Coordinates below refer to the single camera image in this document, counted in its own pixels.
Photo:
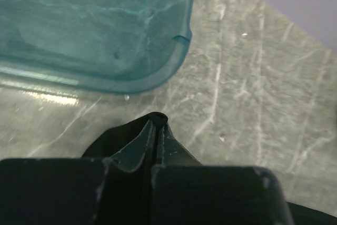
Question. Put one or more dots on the teal plastic bin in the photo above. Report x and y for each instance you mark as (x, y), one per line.
(113, 46)

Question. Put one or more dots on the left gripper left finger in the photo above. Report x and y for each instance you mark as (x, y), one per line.
(102, 190)

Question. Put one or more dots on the black t-shirt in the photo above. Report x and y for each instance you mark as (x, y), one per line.
(116, 138)

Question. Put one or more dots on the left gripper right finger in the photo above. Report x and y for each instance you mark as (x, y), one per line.
(186, 192)

